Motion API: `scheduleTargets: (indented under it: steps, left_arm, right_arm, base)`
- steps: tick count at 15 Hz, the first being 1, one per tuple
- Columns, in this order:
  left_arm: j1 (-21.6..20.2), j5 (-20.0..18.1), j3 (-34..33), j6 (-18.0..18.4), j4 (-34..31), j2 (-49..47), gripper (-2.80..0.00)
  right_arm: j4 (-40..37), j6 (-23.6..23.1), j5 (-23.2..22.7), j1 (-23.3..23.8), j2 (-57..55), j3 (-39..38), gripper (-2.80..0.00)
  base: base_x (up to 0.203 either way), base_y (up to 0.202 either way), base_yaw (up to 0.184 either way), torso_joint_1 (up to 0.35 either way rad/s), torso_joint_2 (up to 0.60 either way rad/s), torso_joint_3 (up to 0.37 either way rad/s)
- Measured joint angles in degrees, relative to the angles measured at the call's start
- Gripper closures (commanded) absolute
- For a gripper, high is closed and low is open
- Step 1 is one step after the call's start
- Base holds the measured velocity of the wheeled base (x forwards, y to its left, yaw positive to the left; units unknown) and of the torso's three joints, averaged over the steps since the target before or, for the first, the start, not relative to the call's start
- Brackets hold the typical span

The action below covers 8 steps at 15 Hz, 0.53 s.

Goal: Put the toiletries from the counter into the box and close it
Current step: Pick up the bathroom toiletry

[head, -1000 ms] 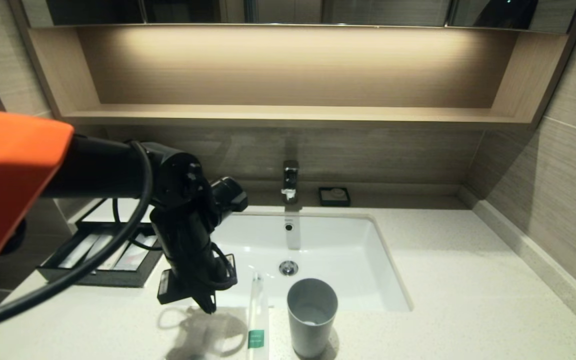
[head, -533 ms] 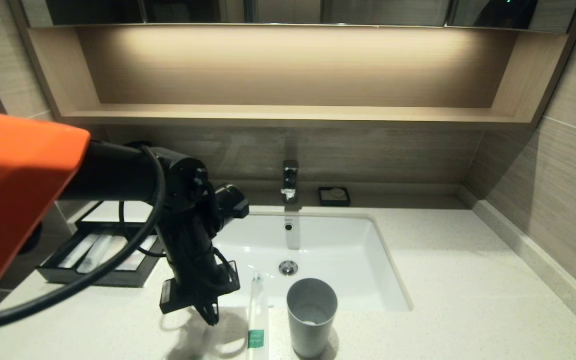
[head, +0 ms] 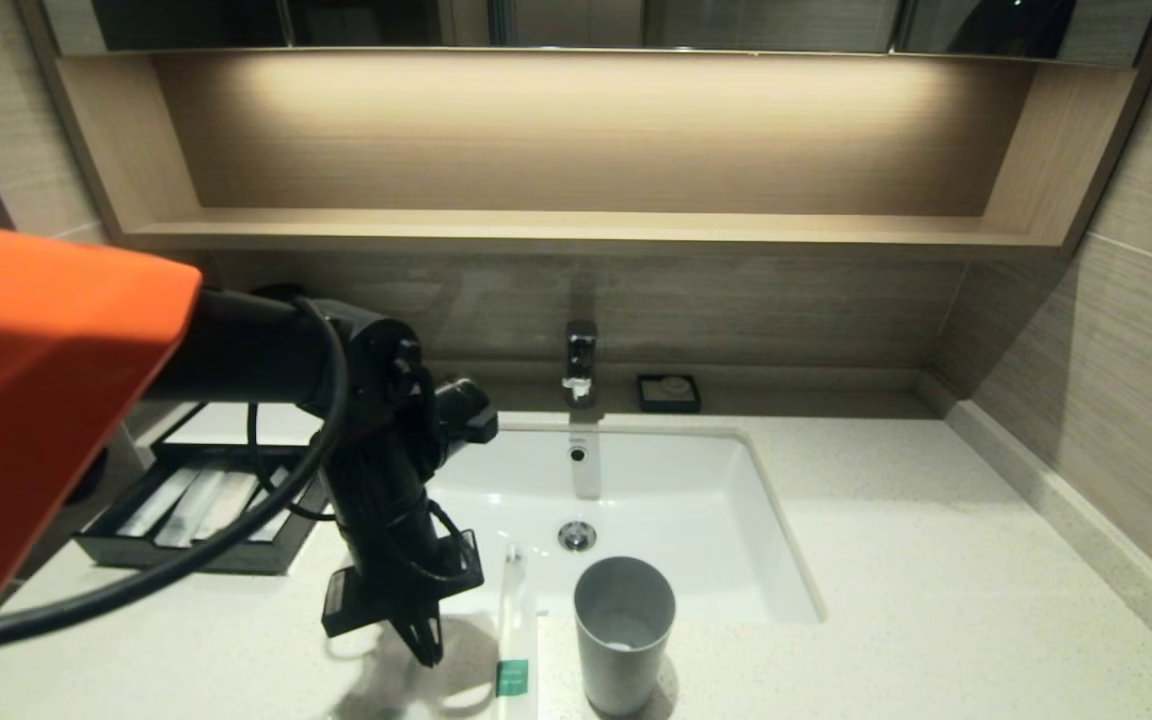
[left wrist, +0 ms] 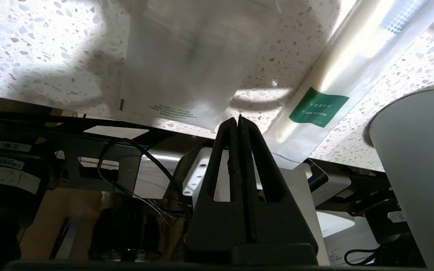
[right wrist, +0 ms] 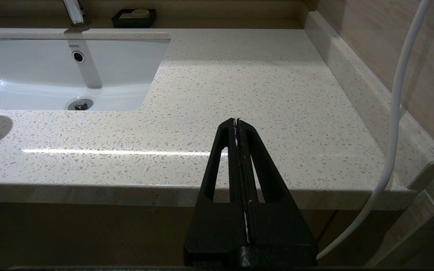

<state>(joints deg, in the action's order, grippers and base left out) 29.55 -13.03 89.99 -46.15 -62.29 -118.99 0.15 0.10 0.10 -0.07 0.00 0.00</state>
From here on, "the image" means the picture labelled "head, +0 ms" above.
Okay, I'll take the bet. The clear plastic packet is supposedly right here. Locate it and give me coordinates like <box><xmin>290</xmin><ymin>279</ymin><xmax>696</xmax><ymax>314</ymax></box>
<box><xmin>356</xmin><ymin>618</ymin><xmax>464</xmax><ymax>720</ymax></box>

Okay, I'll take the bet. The slim toothbrush pack green label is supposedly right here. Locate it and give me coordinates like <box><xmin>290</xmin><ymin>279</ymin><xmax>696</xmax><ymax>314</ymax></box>
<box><xmin>493</xmin><ymin>540</ymin><xmax>543</xmax><ymax>720</ymax></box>

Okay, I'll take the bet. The square white sachet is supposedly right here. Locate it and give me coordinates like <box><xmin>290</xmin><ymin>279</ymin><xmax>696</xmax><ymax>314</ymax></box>
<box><xmin>254</xmin><ymin>467</ymin><xmax>322</xmax><ymax>545</ymax></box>

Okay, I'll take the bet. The grey plastic cup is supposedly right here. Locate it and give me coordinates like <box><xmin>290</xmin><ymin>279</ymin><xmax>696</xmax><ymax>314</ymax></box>
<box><xmin>574</xmin><ymin>556</ymin><xmax>678</xmax><ymax>717</ymax></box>

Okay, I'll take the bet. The long white wrapped packet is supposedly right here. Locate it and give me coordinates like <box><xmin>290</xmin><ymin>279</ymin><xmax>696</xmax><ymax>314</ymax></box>
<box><xmin>154</xmin><ymin>467</ymin><xmax>233</xmax><ymax>550</ymax></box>
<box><xmin>116</xmin><ymin>467</ymin><xmax>200</xmax><ymax>542</ymax></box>

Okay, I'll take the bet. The white ceramic sink basin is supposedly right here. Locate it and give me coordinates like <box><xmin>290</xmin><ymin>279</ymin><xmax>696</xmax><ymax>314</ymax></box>
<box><xmin>424</xmin><ymin>420</ymin><xmax>825</xmax><ymax>626</ymax></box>

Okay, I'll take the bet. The chrome faucet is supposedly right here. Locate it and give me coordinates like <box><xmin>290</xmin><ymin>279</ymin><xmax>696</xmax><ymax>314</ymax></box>
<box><xmin>563</xmin><ymin>320</ymin><xmax>600</xmax><ymax>409</ymax></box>

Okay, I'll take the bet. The black soap dish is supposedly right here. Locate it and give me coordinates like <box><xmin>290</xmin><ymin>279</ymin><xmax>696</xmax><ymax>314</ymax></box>
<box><xmin>636</xmin><ymin>373</ymin><xmax>703</xmax><ymax>415</ymax></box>

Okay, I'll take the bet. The mirror cabinet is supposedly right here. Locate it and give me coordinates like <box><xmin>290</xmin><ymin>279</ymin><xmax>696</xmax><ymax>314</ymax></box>
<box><xmin>41</xmin><ymin>0</ymin><xmax>1152</xmax><ymax>69</ymax></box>

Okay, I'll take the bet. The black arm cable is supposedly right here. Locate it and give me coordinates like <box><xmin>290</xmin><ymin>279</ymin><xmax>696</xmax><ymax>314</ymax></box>
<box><xmin>0</xmin><ymin>296</ymin><xmax>349</xmax><ymax>656</ymax></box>

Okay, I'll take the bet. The wooden wall shelf niche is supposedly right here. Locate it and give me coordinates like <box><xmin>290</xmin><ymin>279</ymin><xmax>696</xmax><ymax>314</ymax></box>
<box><xmin>21</xmin><ymin>48</ymin><xmax>1152</xmax><ymax>261</ymax></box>

